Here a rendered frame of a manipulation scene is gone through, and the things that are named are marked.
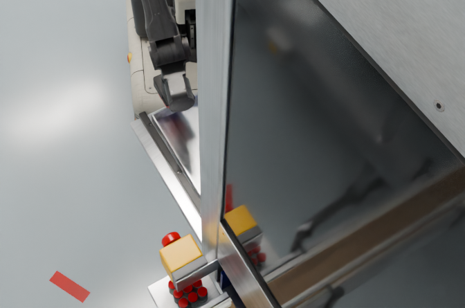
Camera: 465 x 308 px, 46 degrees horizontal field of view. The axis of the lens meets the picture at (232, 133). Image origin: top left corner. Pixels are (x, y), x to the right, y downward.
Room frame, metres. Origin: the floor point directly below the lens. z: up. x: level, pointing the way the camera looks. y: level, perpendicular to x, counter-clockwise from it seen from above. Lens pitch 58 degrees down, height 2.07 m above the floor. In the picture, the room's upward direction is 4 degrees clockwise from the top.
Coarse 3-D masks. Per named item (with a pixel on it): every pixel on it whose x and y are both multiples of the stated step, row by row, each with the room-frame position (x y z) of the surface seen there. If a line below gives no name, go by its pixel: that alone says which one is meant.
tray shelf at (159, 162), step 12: (144, 132) 0.73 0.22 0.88; (144, 144) 0.70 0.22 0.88; (156, 156) 0.66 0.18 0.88; (156, 168) 0.63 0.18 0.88; (168, 168) 0.63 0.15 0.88; (168, 180) 0.60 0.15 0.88; (180, 192) 0.57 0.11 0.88; (180, 204) 0.54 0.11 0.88; (192, 216) 0.51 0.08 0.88; (192, 228) 0.48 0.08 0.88
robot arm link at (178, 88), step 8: (184, 40) 0.78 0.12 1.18; (184, 48) 0.77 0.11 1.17; (152, 56) 0.75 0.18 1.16; (168, 64) 0.76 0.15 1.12; (176, 64) 0.76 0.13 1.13; (168, 72) 0.74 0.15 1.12; (176, 72) 0.74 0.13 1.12; (184, 72) 0.74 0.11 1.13; (168, 80) 0.72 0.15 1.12; (176, 80) 0.72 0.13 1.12; (184, 80) 0.73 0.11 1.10; (168, 88) 0.71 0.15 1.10; (176, 88) 0.70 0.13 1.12; (184, 88) 0.70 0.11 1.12; (168, 96) 0.70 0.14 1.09; (176, 96) 0.68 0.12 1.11; (184, 96) 0.69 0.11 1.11; (192, 96) 0.70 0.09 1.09; (176, 104) 0.68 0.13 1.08; (184, 104) 0.69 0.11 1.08; (192, 104) 0.69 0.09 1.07
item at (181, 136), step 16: (160, 112) 0.77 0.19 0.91; (176, 112) 0.80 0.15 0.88; (192, 112) 0.80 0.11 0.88; (160, 128) 0.72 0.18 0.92; (176, 128) 0.75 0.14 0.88; (192, 128) 0.75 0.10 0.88; (176, 144) 0.70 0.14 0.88; (192, 144) 0.70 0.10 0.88; (176, 160) 0.65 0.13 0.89; (192, 160) 0.66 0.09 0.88; (192, 176) 0.61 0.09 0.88
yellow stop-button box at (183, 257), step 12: (180, 240) 0.39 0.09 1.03; (192, 240) 0.40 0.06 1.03; (168, 252) 0.37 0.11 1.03; (180, 252) 0.37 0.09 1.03; (192, 252) 0.37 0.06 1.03; (168, 264) 0.34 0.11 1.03; (180, 264) 0.34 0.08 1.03; (192, 264) 0.35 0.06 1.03; (204, 264) 0.35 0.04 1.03; (180, 276) 0.32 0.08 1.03
